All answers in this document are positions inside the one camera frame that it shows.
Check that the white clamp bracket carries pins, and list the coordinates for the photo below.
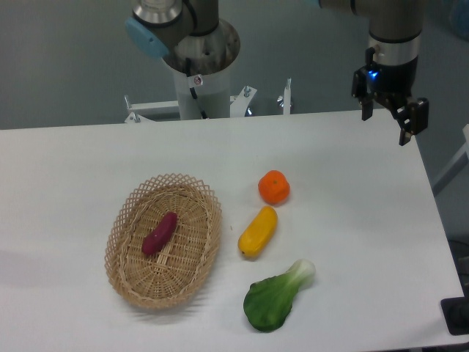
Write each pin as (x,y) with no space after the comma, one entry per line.
(284,102)

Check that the yellow mango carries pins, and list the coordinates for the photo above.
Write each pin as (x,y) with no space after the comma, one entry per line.
(258,233)

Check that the orange tangerine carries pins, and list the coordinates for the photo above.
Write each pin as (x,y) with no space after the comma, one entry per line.
(274,187)

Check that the black device at edge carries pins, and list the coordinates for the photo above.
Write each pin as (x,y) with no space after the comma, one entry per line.
(455,311)

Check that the blue object top right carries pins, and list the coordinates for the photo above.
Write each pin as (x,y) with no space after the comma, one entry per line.
(458,18)

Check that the white frame at right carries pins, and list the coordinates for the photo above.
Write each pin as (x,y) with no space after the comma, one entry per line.
(453,167)

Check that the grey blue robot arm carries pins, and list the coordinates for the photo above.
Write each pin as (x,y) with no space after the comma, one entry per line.
(199,46)

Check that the green bok choy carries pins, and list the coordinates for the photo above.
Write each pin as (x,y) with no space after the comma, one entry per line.
(268,303)

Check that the woven wicker basket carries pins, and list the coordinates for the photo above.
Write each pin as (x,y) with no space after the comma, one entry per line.
(172,275)

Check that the purple sweet potato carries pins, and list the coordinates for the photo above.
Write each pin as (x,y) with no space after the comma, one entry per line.
(160,236)

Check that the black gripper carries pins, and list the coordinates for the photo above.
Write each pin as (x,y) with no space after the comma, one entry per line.
(390,86)

